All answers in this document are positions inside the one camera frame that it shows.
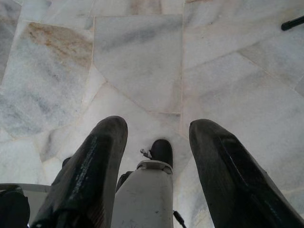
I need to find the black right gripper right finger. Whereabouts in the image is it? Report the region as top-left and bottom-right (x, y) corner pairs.
(189, 119), (304, 228)

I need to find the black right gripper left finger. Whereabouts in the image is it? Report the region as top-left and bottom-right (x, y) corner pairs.
(30, 115), (129, 228)

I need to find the grey robot leg black foot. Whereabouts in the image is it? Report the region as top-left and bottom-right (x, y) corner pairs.
(111, 139), (174, 228)

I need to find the black furniture leg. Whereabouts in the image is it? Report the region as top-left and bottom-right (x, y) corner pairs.
(281, 16), (304, 31)

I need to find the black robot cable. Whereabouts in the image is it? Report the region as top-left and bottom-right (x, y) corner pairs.
(172, 210), (189, 228)

